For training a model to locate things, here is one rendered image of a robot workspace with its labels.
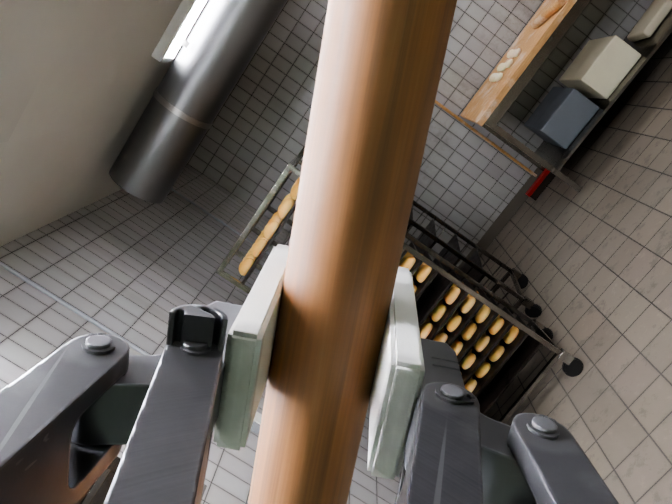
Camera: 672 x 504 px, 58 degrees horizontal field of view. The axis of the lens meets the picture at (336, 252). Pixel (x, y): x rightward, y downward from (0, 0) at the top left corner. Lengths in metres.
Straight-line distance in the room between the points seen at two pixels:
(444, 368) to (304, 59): 5.05
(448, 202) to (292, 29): 1.92
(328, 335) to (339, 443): 0.03
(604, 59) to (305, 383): 4.62
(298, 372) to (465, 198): 5.18
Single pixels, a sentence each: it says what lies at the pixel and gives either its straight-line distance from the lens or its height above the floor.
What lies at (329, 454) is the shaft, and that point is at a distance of 0.18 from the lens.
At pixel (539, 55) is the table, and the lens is 4.50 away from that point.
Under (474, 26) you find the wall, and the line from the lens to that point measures 5.24.
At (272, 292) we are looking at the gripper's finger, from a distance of 0.16.
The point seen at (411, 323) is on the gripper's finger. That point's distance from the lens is 0.16.
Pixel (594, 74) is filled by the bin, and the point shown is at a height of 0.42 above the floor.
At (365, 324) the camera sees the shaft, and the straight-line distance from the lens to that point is 0.16.
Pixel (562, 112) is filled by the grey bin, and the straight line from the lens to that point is 4.67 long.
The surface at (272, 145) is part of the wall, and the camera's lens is 5.25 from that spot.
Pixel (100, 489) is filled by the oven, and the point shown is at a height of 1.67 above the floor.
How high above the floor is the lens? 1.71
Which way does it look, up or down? 7 degrees down
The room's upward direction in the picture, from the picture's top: 56 degrees counter-clockwise
